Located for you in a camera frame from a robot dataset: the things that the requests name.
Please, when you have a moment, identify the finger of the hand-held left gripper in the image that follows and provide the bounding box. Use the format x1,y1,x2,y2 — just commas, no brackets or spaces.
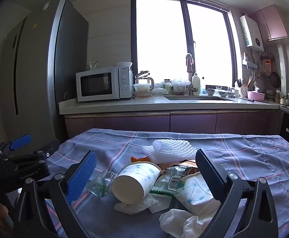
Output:
0,134,32,158
3,139,60,167

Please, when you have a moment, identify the checked blue tablecloth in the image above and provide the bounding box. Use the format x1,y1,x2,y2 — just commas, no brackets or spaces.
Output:
15,128,289,238

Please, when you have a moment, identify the kitchen sink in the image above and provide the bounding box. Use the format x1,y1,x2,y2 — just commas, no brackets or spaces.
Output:
164,95,234,101

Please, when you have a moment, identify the silver faucet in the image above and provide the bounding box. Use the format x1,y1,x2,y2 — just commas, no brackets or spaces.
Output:
185,53,198,96

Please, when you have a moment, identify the hanging frying pan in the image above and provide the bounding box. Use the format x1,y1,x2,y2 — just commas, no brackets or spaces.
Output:
270,71,281,88

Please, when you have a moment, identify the white microwave oven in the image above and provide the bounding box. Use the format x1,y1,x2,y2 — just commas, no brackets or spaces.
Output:
76,66,134,103

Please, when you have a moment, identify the plastic bag with food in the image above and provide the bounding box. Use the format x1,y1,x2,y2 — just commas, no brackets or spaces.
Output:
171,79,192,95

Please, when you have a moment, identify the white foam fruit net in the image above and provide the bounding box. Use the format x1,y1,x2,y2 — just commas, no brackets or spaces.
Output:
142,139,197,161

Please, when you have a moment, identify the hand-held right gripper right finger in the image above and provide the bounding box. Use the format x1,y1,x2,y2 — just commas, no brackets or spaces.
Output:
195,149,279,238

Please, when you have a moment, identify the white tissue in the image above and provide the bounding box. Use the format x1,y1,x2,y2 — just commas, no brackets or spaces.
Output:
114,193,175,215

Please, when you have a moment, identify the glass kettle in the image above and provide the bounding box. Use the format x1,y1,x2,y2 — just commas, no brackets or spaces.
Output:
135,71,155,90

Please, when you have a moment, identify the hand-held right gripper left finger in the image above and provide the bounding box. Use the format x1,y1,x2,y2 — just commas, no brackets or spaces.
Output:
13,150,98,238

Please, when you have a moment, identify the kitchen window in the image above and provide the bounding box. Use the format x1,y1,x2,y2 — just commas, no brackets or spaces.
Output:
131,0,237,90

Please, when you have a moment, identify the white water heater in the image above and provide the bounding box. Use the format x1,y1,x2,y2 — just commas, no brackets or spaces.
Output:
239,15,264,52

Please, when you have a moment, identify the white wall shelf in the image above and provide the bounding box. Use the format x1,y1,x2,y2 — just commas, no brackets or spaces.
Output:
242,52,259,69

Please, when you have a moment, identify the white soap bottle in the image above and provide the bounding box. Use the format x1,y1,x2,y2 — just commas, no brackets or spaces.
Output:
192,70,201,95

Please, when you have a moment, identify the orange peel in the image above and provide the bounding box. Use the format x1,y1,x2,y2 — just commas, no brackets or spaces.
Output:
130,156,151,164

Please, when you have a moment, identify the kitchen counter with purple cabinets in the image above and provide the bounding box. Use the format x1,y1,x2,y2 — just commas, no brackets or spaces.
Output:
58,95,284,139

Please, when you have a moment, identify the clear plastic wrapper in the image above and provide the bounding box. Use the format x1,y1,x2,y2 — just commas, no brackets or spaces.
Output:
86,171,118,198

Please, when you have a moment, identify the brown foil wrapper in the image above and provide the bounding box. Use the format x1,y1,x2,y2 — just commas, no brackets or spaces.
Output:
159,160,199,176

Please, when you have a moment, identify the dotted white utensil holder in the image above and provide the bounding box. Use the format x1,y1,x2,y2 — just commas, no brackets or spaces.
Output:
236,78,249,98

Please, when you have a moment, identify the dotted white paper cup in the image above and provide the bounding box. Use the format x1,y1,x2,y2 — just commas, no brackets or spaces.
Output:
112,161,161,202
174,172,222,215

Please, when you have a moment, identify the pink basin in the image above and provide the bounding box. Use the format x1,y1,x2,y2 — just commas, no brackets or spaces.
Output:
247,90,265,102

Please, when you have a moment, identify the pink wall cabinet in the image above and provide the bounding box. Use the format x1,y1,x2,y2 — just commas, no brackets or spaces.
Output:
250,4,289,42

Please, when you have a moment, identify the clear lidded bowl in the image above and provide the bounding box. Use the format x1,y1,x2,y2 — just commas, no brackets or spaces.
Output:
133,83,152,92

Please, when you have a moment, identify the green snack wrapper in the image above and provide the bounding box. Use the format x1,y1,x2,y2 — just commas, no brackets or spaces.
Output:
149,167,192,197

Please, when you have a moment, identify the white plastic bag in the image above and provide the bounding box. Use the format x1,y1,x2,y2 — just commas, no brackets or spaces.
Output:
159,208,217,238

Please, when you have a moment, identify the grey refrigerator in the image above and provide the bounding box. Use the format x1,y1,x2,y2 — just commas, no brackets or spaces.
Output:
1,0,89,142

